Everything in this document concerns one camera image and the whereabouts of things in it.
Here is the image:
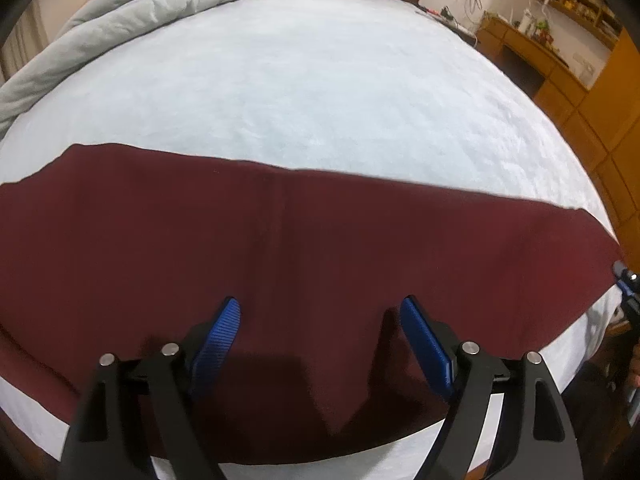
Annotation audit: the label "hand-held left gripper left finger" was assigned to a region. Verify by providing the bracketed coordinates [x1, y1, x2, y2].
[57, 296, 243, 480]

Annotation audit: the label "bed with light blue sheet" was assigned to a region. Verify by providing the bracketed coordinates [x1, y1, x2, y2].
[0, 0, 626, 480]

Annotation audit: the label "grey duvet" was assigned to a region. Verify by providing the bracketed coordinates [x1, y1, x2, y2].
[0, 0, 361, 136]

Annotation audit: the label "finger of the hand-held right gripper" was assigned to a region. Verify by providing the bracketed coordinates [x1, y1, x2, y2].
[612, 260, 640, 321]

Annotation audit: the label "dark nightstand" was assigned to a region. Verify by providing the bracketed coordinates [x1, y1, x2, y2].
[415, 4, 481, 47]

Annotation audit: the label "beige curtain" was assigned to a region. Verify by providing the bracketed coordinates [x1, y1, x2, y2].
[0, 0, 48, 86]

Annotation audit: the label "wooden wardrobe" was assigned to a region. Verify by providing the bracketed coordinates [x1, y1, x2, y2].
[535, 30, 640, 241]

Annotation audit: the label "maroon pants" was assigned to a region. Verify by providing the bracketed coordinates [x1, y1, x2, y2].
[0, 143, 626, 466]

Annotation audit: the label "wooden desk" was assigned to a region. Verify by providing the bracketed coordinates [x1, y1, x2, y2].
[475, 12, 588, 106]

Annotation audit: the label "wooden wall shelf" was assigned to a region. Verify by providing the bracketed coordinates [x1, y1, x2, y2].
[530, 0, 623, 51]

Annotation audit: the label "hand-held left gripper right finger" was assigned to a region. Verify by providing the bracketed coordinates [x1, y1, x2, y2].
[400, 295, 583, 480]

